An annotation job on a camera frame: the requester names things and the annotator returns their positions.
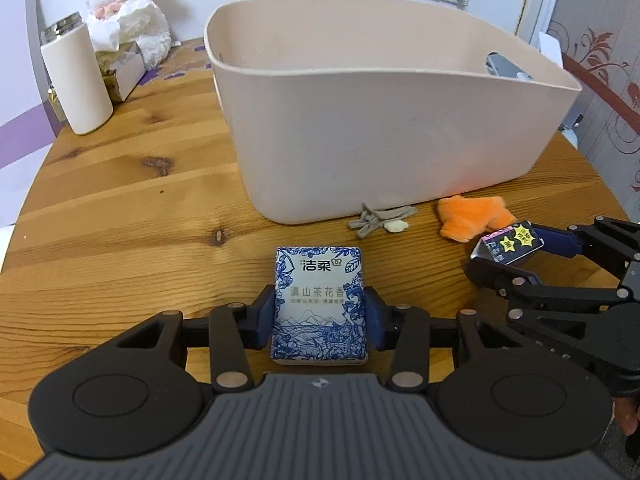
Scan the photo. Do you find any white thermos cup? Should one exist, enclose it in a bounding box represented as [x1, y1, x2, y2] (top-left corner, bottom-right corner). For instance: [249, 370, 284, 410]
[39, 11, 114, 136]

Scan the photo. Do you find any beige plastic storage bin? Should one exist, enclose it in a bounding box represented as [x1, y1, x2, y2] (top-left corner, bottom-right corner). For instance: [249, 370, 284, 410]
[203, 0, 584, 226]

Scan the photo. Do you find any purple floral cloth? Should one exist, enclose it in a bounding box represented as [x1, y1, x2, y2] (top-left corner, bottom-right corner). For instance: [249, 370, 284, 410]
[139, 37, 213, 86]

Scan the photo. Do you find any grey hair tie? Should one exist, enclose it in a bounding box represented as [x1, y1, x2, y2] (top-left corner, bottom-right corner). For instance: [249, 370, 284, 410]
[348, 202, 418, 240]

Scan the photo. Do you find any small packet with yellow stars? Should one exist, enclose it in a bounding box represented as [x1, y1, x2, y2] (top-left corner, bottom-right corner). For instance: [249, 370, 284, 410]
[471, 220, 544, 267]

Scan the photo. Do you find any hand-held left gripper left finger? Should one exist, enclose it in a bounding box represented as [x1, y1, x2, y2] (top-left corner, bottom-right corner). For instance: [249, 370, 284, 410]
[116, 285, 277, 394]

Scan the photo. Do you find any gold white tissue box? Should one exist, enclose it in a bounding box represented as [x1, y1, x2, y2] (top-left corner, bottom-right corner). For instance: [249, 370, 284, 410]
[95, 40, 147, 105]

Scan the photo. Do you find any blue white tissue pack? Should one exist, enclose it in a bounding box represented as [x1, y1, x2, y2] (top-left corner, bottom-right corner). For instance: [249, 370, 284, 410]
[270, 246, 370, 366]

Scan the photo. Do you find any brown wooden headboard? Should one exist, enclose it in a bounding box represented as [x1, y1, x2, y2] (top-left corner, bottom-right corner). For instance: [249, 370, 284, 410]
[564, 54, 640, 137]

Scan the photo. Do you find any white plush rabbit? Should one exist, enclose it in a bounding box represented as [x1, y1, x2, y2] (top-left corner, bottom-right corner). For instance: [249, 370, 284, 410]
[85, 0, 173, 67]

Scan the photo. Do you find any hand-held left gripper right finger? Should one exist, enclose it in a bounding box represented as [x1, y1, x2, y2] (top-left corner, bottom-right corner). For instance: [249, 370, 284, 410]
[364, 285, 522, 393]

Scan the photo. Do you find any person's right hand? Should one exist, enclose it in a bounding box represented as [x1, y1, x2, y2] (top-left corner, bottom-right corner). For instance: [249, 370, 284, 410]
[612, 394, 640, 437]

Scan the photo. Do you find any grey object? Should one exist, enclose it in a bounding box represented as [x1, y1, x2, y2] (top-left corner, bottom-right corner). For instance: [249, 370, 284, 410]
[485, 51, 537, 82]

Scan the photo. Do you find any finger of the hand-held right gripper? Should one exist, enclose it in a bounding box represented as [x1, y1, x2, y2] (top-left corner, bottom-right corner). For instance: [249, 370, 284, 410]
[530, 216, 640, 282]
[464, 254, 632, 312]

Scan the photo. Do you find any white card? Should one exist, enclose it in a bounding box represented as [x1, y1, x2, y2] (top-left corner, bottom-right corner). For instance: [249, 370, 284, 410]
[538, 31, 566, 67]

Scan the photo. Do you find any orange plush toy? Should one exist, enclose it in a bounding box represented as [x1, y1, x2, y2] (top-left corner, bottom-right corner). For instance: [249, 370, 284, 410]
[436, 194, 517, 241]

